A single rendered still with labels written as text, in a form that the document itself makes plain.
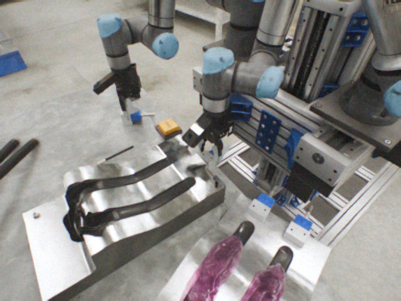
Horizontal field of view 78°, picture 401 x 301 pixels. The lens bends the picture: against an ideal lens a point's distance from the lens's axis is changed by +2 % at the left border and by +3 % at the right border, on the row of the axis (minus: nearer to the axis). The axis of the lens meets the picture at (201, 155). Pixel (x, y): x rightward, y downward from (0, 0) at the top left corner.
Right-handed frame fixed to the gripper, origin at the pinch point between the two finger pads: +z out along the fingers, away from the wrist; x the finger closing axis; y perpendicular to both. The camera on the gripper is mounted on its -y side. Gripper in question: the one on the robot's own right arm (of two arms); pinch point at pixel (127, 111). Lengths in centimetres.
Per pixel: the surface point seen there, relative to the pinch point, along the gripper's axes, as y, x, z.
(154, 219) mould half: 12, -52, -4
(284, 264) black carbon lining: 43, -65, 0
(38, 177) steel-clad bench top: -27.9, -26.7, 4.7
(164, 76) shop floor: 7, 175, 85
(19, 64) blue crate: -157, 208, 78
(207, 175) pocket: 27.8, -37.0, -1.7
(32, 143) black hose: -33.1, -12.7, 1.6
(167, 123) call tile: 15.9, -7.9, 0.9
